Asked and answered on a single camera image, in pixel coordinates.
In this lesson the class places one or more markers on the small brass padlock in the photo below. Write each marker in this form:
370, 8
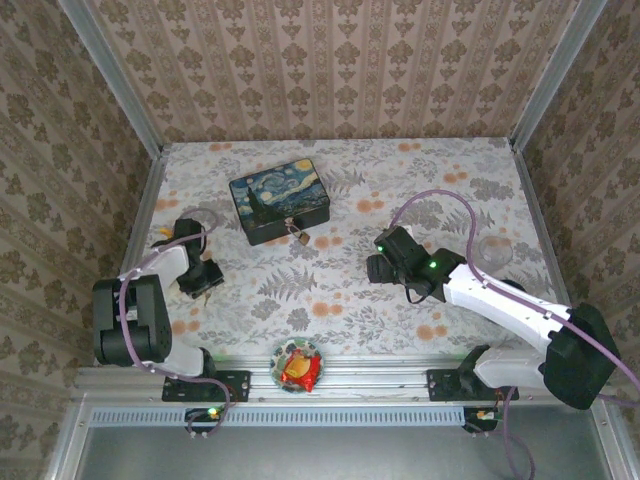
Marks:
303, 239

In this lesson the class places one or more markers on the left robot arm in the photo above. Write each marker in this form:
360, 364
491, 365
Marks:
170, 260

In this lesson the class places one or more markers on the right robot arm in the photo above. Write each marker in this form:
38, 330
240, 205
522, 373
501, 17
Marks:
500, 300

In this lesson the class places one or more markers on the floral patterned tablecloth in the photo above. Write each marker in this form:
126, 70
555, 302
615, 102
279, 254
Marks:
350, 300

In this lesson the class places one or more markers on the clear glass bowl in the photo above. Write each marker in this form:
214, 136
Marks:
210, 216
495, 252

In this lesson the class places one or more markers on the starry night painted box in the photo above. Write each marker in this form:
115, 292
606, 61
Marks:
280, 195

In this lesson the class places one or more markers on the patterned round plate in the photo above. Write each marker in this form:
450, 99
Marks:
278, 367

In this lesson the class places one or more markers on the red snack packet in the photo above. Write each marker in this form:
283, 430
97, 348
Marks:
300, 370

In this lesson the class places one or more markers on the small black controller board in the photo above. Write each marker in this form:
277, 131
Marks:
200, 417
480, 420

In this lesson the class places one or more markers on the aluminium table side rail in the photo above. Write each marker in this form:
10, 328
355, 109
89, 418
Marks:
542, 225
145, 210

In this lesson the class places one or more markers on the long aluminium base rail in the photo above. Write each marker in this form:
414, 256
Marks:
350, 385

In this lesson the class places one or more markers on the aluminium frame post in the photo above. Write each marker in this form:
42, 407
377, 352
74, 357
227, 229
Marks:
115, 80
555, 80

